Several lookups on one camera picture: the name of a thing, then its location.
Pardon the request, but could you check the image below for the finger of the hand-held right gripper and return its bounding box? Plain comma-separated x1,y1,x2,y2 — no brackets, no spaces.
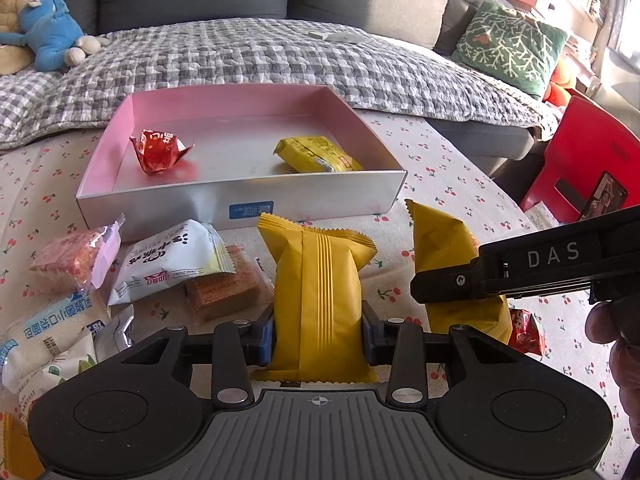
410,255,511,305

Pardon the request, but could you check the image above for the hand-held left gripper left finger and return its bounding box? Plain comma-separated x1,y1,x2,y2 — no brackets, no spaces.
120,307,276,411

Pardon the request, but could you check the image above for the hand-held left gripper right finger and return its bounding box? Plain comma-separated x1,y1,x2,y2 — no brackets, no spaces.
362,304,521,409

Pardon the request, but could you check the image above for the plain yellow snack packet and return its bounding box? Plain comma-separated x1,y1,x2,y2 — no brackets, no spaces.
405,199,513,346
250,212,378,386

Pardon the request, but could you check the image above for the brown cake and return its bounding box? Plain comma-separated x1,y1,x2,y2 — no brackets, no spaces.
182,245,276,323

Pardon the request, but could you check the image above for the white box with pink inside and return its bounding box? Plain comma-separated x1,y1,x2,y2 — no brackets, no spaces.
75,85,408,243

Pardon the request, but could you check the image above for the white and green snack packet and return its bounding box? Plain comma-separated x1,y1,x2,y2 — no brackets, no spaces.
2,330,101,408

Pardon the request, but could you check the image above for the white and blue snack packet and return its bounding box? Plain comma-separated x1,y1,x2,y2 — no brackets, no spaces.
0,290,113,376

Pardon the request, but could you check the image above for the golden orange snack packet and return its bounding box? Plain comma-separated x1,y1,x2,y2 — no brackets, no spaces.
0,412,46,480

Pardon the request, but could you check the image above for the person's right hand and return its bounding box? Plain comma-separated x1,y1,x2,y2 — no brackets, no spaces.
585,302,640,446

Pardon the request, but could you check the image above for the cherry print tablecloth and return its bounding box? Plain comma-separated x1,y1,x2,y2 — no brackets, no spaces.
0,110,640,480

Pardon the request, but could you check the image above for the dark picture card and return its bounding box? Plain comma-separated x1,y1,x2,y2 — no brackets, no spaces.
580,172,630,221

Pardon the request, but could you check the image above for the small red snack packet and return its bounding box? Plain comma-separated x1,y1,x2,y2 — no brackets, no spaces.
507,308,547,358

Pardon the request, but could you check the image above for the red plastic chair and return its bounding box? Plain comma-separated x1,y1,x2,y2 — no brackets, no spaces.
519,95,640,226

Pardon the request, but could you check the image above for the white paw print snack packet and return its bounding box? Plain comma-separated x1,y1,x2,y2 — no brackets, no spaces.
107,220,238,307

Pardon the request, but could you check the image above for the silver foil snack packet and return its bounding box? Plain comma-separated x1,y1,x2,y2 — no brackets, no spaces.
97,305,136,356

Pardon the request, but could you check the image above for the orange plush toy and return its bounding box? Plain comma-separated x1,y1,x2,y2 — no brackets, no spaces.
542,57,578,106

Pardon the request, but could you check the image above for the yellow printed snack packet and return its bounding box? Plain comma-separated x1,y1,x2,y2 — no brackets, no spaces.
273,135,364,174

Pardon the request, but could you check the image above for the pink snack in clear wrapper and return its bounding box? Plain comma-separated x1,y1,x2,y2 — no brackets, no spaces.
30,214,126,296

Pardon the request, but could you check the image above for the red foil snack packet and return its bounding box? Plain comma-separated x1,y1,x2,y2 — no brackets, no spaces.
129,129,195,175

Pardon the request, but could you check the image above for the green patterned cushion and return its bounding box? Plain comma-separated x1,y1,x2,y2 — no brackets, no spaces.
451,0,571,101

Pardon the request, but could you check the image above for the small white flat packet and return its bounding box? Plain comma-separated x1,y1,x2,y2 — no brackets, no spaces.
307,30,368,43

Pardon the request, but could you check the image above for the grey checked blanket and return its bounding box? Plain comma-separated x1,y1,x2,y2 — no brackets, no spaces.
0,17,563,151

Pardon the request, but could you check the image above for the blue plush toy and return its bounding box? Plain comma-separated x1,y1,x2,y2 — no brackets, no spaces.
0,0,103,72

